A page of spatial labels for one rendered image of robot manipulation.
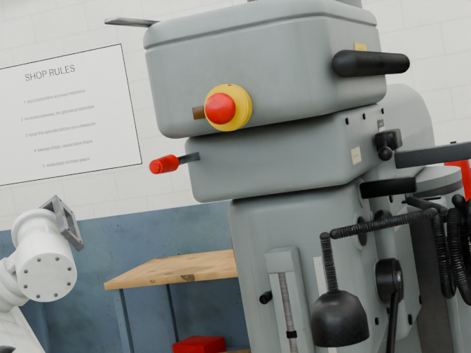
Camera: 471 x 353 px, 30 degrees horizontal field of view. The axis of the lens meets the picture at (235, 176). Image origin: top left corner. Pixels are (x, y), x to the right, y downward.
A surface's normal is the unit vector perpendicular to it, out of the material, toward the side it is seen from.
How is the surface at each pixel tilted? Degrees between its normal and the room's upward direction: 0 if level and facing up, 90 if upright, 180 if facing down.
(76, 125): 90
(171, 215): 90
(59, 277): 115
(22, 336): 57
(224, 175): 90
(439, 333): 90
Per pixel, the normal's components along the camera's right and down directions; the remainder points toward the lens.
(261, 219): -0.33, 0.12
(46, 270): 0.29, 0.44
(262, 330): -0.58, 0.15
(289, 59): -0.05, 0.07
